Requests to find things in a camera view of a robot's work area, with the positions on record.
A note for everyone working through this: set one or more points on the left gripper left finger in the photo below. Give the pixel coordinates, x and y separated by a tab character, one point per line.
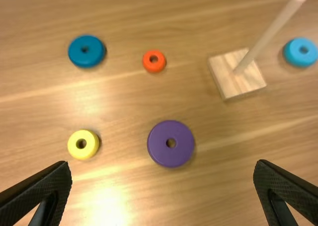
24	201

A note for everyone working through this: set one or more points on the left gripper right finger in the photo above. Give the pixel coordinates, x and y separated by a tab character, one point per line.
285	191

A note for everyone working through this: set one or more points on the wooden peg base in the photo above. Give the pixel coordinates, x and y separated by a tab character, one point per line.
238	84

